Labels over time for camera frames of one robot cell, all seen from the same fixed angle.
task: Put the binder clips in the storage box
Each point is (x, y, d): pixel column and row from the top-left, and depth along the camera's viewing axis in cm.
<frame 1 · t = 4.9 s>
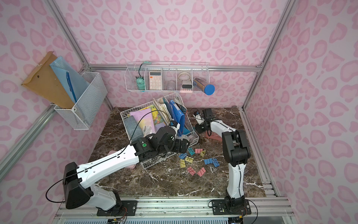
left hand: (183, 139, 73), fingers open
right hand: (198, 125, 103), fingers open
blue capped pencil tube: (208, 89, 86), point 34 cm above the table
pink binder clip: (198, 150, 95), point 2 cm above the table
blue binder clip: (182, 156, 92), point 2 cm above the table
teal binder clip: (191, 154, 95), on the table
yellow binder clip: (189, 159, 88), point 4 cm above the table
yellow binder clip lower: (182, 163, 90), point 2 cm above the table
pink binder clip lower left: (191, 171, 86), point 2 cm above the table
pink binder clip lower right: (201, 171, 86), point 2 cm above the table
blue binder clip pair: (212, 161, 90), point 2 cm above the table
olive yellow binder clip: (203, 153, 92), point 3 cm above the table

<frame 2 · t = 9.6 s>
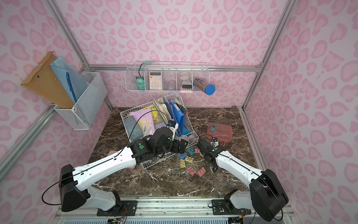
left hand: (181, 138, 73), fingers open
right hand: (214, 156, 86), fingers closed
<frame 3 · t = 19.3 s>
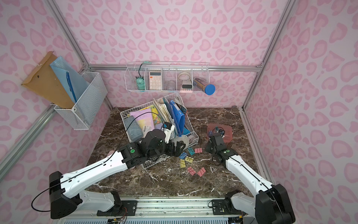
left hand: (178, 140, 70), fingers open
right hand: (208, 143, 86), fingers closed
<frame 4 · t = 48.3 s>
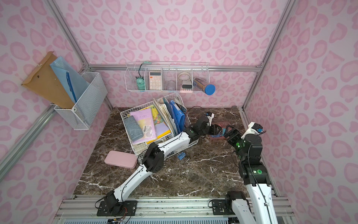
left hand: (219, 124, 93), fingers open
right hand: (230, 127, 69), fingers open
